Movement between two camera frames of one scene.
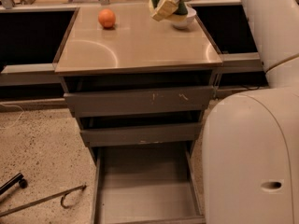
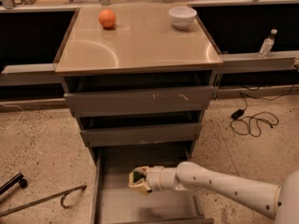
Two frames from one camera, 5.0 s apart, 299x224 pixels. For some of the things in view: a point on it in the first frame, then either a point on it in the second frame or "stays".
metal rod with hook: x=62 y=195 stays
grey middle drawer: x=135 y=134 stays
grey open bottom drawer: x=154 y=184 stays
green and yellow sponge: x=179 y=15 to x=137 y=177
